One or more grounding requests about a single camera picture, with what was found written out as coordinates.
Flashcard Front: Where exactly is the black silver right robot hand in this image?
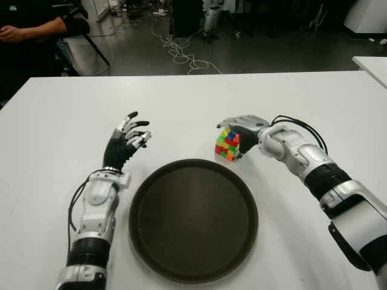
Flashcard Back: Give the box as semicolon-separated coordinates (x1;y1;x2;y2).
216;114;272;160

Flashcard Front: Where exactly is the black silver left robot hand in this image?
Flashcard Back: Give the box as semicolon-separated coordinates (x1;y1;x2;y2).
102;111;151;172

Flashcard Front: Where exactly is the multicoloured Rubik's cube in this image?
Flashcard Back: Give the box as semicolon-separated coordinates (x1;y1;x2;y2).
215;126;242;163

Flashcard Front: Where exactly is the dark brown round plate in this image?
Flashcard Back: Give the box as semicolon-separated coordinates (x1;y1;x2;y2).
128;158;259;285

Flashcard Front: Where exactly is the black metal chair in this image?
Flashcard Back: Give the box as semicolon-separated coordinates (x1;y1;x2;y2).
50;30;111;76

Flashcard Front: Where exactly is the black cabinet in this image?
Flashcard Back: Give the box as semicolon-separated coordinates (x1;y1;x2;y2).
172;0;205;37

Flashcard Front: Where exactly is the metal folding stand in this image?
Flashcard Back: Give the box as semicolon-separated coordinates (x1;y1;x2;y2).
307;0;329;31

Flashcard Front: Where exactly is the white side table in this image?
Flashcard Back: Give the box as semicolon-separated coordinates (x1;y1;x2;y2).
352;56;387;88

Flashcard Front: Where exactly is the white board panel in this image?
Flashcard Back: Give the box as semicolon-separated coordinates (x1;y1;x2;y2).
80;0;111;22

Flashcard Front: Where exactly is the seated person in black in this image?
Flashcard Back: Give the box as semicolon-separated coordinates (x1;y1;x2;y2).
0;0;91;103

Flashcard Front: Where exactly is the white cabinet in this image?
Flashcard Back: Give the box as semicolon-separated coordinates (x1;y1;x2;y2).
343;0;387;34

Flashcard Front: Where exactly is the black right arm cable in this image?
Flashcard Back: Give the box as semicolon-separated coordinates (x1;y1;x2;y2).
272;114;330;156

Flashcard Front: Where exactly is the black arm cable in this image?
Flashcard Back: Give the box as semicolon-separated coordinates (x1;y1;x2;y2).
67;175;91;232
272;114;330;156

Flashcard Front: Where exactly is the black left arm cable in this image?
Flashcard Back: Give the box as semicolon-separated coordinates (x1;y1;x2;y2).
67;175;91;232

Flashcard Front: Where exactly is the tangled white floor cable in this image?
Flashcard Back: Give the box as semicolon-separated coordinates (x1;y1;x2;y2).
149;21;223;76

